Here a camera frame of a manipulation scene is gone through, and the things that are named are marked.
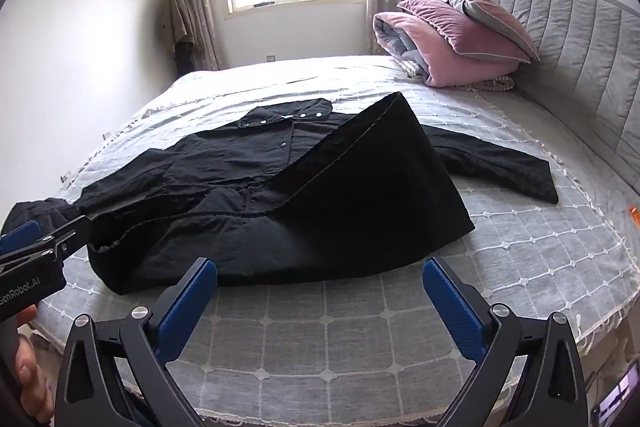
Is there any grey padded headboard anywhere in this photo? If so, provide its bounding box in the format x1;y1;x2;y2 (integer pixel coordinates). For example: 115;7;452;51
467;0;640;212

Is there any person's left hand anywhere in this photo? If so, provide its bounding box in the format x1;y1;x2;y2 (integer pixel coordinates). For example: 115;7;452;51
14;304;55;424

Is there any patterned pillow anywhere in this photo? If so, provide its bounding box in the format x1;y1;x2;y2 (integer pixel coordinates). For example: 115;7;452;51
400;57;516;94

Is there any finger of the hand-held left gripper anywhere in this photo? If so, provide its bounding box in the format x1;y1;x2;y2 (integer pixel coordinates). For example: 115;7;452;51
0;215;95;277
0;219;42;256

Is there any grey checked bedspread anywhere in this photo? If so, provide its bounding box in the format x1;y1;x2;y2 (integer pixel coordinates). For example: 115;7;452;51
37;54;640;423

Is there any hanging olive jacket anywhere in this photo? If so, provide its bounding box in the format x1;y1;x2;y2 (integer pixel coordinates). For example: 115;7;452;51
161;0;207;76

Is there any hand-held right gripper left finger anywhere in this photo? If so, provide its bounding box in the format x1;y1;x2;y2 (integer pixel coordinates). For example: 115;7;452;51
55;257;218;427

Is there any pink and grey pillow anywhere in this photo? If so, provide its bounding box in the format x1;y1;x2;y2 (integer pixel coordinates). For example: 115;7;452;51
397;0;542;64
426;0;533;50

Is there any black coat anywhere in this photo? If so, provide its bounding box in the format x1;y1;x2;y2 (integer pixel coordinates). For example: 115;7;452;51
2;92;560;297

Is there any phone with lit screen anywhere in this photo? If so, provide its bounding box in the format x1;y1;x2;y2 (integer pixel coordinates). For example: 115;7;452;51
591;363;640;427

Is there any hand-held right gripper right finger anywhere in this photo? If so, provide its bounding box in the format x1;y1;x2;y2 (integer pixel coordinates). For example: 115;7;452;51
422;256;591;427

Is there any folded pink quilt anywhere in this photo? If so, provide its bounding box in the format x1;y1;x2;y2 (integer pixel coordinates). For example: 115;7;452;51
372;12;521;88

